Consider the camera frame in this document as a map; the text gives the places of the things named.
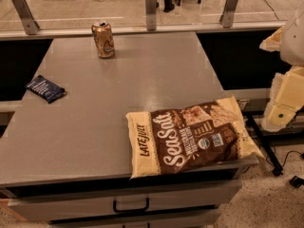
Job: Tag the middle metal railing post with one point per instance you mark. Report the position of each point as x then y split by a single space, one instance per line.
150 11

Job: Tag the orange soda can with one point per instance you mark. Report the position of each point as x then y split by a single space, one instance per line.
103 39

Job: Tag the grey lower drawer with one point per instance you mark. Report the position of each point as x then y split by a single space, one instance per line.
183 219

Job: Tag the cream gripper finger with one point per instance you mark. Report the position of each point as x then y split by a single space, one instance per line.
286 98
272 43

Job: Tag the black stand leg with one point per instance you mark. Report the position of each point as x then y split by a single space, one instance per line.
277 171

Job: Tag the brown sea salt chip bag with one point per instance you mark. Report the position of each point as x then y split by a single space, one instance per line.
171 141

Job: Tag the metal railing post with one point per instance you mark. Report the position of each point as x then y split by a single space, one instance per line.
29 24
150 11
228 14

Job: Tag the black plug on floor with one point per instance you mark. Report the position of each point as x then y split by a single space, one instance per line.
296 182

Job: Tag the left metal railing post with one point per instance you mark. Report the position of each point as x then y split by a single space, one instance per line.
29 24

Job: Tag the dark blue snack packet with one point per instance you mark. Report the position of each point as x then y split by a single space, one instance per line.
46 89

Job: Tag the right metal railing post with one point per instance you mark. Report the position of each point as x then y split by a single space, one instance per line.
228 14

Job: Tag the grey upper drawer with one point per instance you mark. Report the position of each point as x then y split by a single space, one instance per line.
99 204

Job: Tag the black upper drawer handle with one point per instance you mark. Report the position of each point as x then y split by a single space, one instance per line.
134 206

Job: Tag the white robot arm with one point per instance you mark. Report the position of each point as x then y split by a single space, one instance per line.
292 40

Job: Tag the grey drawer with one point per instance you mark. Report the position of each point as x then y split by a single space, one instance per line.
183 219
99 204

